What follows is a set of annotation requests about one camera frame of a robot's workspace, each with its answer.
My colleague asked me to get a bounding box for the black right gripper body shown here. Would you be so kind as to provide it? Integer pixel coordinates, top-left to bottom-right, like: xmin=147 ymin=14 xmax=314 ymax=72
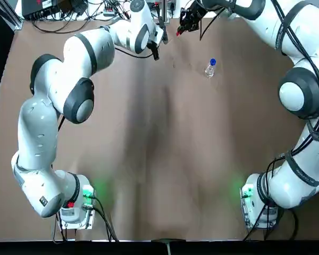
xmin=186 ymin=1 xmax=206 ymax=27

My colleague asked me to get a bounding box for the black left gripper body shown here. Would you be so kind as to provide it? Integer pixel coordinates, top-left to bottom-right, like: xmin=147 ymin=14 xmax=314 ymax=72
xmin=158 ymin=22 xmax=169 ymax=45

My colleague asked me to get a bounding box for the clear blue-capped dropper bottle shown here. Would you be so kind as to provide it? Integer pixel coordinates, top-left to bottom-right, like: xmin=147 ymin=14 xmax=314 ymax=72
xmin=204 ymin=58 xmax=218 ymax=79

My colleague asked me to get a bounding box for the black electronics box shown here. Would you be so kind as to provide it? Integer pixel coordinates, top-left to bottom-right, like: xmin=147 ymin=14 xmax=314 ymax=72
xmin=21 ymin=0 xmax=89 ymax=21

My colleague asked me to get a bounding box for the metal camera post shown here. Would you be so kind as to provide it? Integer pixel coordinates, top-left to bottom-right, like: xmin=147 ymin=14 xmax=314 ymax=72
xmin=158 ymin=0 xmax=167 ymax=26

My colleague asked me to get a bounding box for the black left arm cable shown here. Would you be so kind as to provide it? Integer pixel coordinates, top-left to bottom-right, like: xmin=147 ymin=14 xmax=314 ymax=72
xmin=113 ymin=39 xmax=160 ymax=62

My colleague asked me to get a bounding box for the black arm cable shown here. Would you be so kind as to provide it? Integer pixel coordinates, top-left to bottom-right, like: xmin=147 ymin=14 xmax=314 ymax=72
xmin=113 ymin=39 xmax=160 ymax=62
xmin=199 ymin=0 xmax=319 ymax=202

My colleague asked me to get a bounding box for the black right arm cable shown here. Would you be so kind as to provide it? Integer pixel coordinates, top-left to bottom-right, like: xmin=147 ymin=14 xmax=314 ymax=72
xmin=199 ymin=0 xmax=319 ymax=202

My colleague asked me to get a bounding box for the aluminium frame profile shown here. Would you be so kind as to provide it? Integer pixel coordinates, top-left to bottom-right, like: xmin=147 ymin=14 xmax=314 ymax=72
xmin=8 ymin=0 xmax=24 ymax=32

